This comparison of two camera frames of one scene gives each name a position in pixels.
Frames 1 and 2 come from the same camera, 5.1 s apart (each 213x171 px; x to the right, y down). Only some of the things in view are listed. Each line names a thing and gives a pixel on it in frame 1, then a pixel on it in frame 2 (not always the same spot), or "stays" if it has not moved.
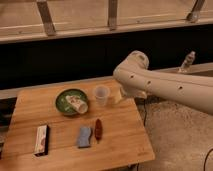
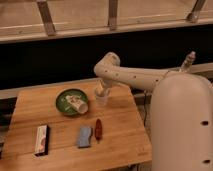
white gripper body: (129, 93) -> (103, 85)
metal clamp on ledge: (190, 59) stays
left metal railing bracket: (46, 17) stays
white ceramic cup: (77, 104) stays
